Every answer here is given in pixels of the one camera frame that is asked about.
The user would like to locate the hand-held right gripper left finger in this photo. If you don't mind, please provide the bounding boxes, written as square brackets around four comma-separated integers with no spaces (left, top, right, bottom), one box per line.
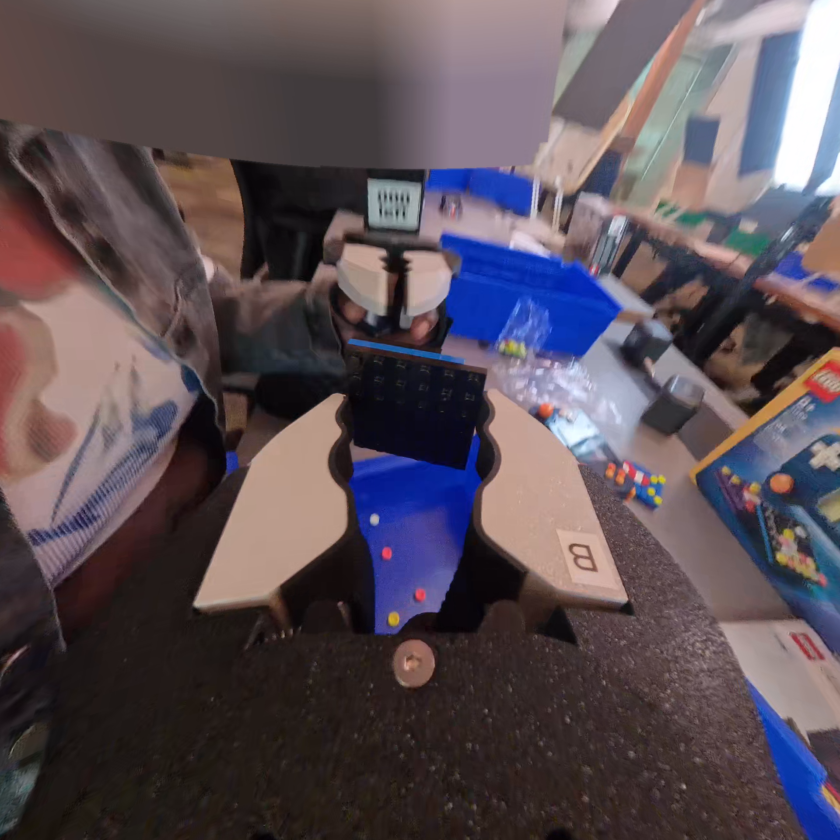
[192,392,361,615]

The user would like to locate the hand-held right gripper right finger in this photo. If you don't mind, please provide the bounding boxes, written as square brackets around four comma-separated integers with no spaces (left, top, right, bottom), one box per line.
[472,388,630,609]

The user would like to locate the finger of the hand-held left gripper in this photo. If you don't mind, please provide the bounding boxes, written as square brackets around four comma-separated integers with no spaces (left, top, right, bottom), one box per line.
[335,243,393,317]
[400,248,455,317]

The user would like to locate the blue plastic bin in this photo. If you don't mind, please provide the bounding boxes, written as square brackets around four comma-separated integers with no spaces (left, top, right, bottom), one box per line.
[440,233,622,358]
[427,167,534,217]
[225,449,487,636]
[748,682,840,840]

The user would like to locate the black and blue brick plate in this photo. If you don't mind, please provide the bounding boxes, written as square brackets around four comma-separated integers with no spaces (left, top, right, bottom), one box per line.
[344,340,488,470]

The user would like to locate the person's left forearm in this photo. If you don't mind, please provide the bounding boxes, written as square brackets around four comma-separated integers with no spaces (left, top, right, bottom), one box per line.
[209,259,349,395]

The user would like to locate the person's left hand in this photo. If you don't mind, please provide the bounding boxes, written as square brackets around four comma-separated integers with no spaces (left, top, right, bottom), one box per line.
[338,298,444,347]

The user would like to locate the blue brick game console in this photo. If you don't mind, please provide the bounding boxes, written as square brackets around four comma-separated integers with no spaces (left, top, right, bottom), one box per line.
[532,400,621,463]

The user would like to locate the black office chair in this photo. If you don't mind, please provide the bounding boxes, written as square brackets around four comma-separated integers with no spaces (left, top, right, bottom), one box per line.
[230,161,368,283]

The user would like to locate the small colourful brick assembly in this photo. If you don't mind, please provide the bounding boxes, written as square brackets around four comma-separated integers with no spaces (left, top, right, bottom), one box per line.
[604,459,667,509]

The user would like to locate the clear plastic bag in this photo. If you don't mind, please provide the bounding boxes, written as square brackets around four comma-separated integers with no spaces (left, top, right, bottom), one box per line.
[493,298,553,360]
[492,357,618,427]

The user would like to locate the group of small round studs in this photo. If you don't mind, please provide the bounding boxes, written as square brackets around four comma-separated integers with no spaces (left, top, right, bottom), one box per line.
[367,512,429,627]

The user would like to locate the dark grey cube device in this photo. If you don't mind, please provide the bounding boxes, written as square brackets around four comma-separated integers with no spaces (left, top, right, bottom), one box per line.
[643,374,706,434]
[620,322,673,368]

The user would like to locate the blue yellow toy box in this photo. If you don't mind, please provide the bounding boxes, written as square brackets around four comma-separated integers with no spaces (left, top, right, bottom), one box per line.
[691,348,840,651]

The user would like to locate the white instruction booklet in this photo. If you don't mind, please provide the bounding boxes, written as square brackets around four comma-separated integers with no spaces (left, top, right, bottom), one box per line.
[718,620,840,736]

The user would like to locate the wooden work desk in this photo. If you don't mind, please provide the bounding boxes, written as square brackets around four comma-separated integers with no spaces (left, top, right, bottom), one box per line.
[617,197,840,368]

